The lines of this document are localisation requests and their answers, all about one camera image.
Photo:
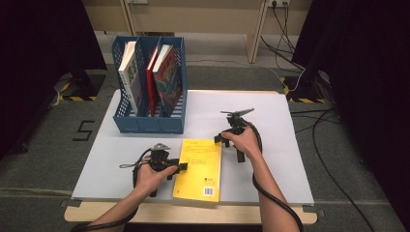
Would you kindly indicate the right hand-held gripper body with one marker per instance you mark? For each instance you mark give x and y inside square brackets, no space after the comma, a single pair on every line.
[237,125]

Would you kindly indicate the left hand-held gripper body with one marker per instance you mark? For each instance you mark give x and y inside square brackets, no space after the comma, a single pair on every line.
[160,158]

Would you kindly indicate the yellow book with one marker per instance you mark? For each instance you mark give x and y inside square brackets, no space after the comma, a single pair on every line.
[196,174]

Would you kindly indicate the blue plastic file rack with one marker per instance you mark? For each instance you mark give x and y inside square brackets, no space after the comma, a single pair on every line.
[151,127]

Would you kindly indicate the red illustrated book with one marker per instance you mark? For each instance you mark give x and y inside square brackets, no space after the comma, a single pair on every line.
[151,83]

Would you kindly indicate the teal illustrated book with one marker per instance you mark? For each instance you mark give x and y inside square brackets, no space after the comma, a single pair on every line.
[169,80]

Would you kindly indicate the white book with green print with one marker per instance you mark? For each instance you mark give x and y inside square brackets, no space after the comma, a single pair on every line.
[129,77]

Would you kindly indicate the person's right hand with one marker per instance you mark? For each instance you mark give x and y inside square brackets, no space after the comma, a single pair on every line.
[248,145]

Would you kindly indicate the person's left hand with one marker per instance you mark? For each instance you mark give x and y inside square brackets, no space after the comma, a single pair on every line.
[150,182]

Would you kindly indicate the white table cover sheet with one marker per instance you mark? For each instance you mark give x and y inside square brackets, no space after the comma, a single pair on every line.
[274,167]

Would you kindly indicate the light wooden table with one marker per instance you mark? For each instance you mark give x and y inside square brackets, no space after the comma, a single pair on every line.
[225,214]

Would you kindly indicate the black stand base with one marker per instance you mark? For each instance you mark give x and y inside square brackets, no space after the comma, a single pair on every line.
[306,87]
[83,85]

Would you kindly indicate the black curtain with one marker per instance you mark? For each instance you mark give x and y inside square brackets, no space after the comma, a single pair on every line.
[370,64]
[32,64]

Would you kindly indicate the grey table bracket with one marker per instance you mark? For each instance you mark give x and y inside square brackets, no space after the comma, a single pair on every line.
[314,211]
[69,203]

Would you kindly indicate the white wall socket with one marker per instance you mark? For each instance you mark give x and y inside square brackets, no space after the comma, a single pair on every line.
[138,1]
[278,2]

